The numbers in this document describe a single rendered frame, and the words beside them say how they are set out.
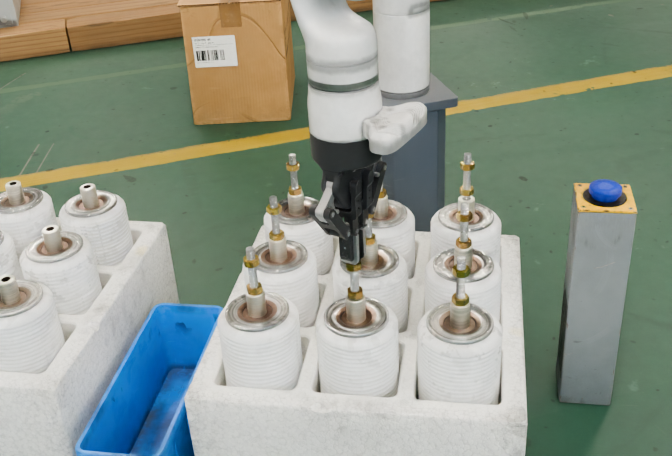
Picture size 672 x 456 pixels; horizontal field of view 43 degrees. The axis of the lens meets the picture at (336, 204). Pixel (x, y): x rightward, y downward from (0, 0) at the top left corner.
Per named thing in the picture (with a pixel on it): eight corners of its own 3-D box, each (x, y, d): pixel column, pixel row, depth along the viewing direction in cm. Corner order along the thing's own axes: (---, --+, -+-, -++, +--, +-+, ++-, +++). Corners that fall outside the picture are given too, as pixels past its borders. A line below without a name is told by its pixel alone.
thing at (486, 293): (496, 356, 120) (502, 246, 111) (496, 404, 112) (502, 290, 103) (427, 352, 121) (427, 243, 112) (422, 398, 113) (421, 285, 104)
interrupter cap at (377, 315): (333, 346, 96) (332, 341, 95) (317, 307, 102) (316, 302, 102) (397, 332, 97) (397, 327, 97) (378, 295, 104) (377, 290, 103)
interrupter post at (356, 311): (349, 327, 98) (348, 304, 97) (343, 315, 100) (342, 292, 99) (369, 323, 99) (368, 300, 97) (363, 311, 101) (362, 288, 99)
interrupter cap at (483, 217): (455, 200, 122) (455, 196, 122) (503, 214, 118) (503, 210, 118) (427, 224, 117) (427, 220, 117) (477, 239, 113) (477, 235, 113)
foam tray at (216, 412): (271, 318, 142) (261, 224, 133) (513, 331, 135) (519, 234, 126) (202, 506, 108) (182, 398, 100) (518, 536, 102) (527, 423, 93)
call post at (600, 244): (555, 369, 127) (573, 184, 112) (604, 372, 126) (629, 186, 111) (558, 402, 121) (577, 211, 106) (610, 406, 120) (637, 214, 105)
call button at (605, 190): (586, 191, 110) (587, 177, 109) (618, 192, 110) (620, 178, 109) (589, 207, 107) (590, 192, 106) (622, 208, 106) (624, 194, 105)
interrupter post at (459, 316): (463, 335, 96) (464, 311, 95) (445, 327, 98) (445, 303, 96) (474, 324, 98) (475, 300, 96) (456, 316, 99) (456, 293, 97)
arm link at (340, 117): (390, 158, 81) (389, 97, 78) (290, 138, 86) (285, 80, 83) (431, 121, 87) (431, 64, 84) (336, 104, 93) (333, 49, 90)
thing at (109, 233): (97, 285, 140) (74, 187, 131) (153, 288, 139) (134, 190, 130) (71, 321, 132) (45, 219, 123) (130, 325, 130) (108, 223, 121)
